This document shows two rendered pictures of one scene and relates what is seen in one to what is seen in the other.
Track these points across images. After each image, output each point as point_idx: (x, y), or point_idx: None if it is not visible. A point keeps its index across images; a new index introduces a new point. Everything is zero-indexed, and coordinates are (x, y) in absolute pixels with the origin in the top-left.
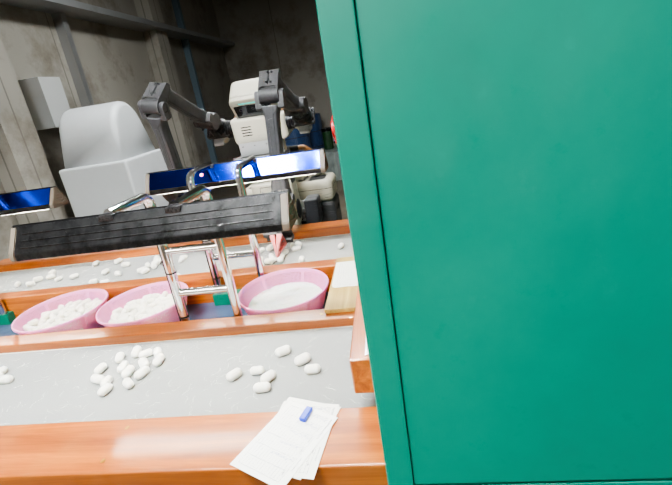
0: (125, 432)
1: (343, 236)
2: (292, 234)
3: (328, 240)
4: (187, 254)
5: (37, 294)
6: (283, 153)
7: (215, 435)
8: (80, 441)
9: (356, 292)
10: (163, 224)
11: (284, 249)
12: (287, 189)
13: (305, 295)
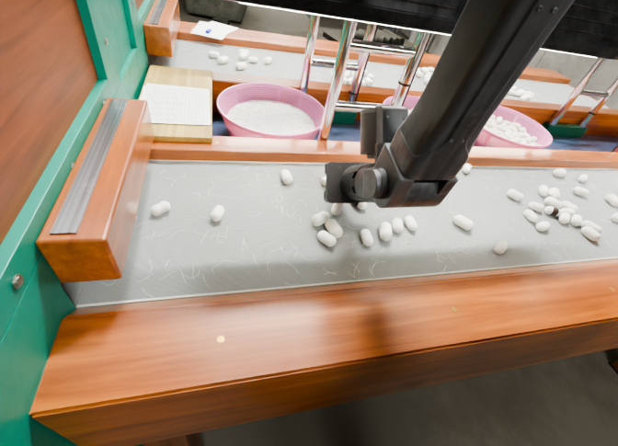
0: (302, 43)
1: (220, 279)
2: (326, 189)
3: (258, 260)
4: (562, 248)
5: (591, 151)
6: (480, 32)
7: (253, 36)
8: (320, 44)
9: (178, 80)
10: None
11: (351, 233)
12: (387, 146)
13: (248, 119)
